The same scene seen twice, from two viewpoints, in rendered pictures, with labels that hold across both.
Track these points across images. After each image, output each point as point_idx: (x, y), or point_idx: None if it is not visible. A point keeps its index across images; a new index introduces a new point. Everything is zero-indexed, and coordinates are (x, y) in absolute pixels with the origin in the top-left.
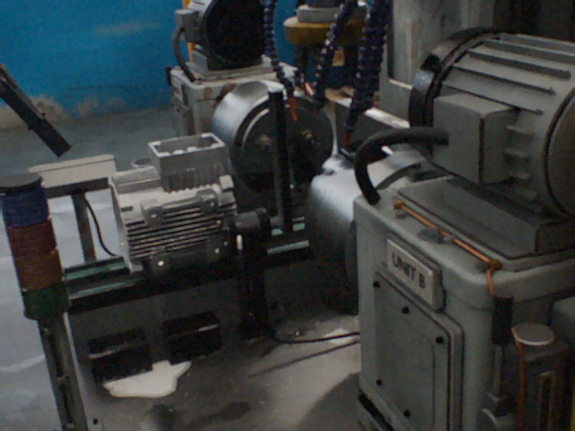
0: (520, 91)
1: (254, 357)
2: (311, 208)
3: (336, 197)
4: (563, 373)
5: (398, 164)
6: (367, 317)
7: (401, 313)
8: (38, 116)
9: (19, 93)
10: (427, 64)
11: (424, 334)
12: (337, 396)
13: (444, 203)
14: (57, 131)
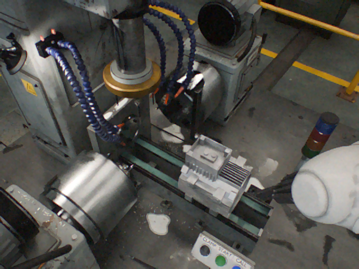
0: (250, 0)
1: None
2: (207, 107)
3: (212, 90)
4: None
5: (203, 66)
6: (231, 94)
7: (248, 70)
8: (283, 177)
9: (293, 178)
10: (235, 15)
11: (253, 64)
12: (219, 135)
13: (234, 46)
14: (264, 191)
